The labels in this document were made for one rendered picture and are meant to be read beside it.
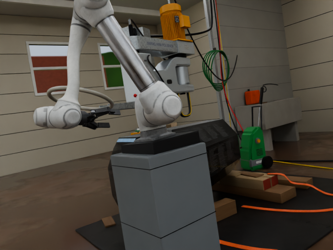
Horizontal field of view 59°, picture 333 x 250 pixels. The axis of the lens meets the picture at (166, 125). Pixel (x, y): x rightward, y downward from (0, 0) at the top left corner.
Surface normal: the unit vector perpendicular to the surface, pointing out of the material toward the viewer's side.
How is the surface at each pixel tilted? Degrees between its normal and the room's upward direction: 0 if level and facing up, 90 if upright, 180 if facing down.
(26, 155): 90
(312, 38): 90
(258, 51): 90
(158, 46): 90
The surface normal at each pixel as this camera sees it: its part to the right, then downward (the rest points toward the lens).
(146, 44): 0.77, -0.08
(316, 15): -0.77, 0.15
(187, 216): 0.61, -0.05
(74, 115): 0.59, 0.17
